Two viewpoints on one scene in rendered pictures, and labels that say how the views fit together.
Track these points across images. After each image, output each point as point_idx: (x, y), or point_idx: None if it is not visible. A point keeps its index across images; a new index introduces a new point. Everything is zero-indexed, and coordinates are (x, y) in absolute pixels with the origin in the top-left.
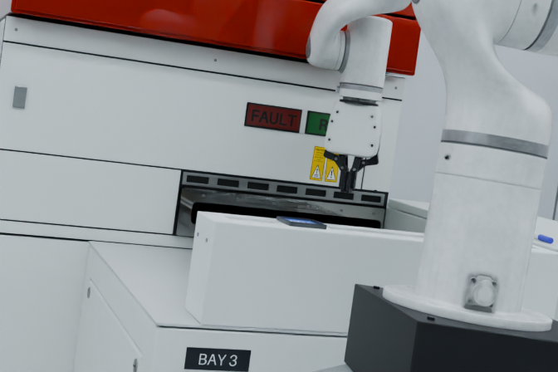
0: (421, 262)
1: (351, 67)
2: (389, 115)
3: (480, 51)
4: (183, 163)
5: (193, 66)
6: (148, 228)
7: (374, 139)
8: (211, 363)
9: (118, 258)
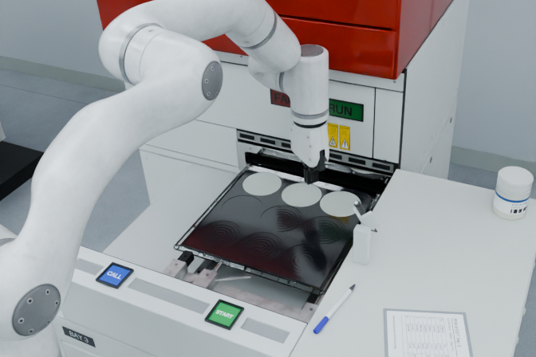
0: None
1: (289, 96)
2: (392, 103)
3: None
4: (235, 125)
5: (227, 60)
6: (224, 161)
7: (311, 155)
8: (76, 336)
9: (167, 198)
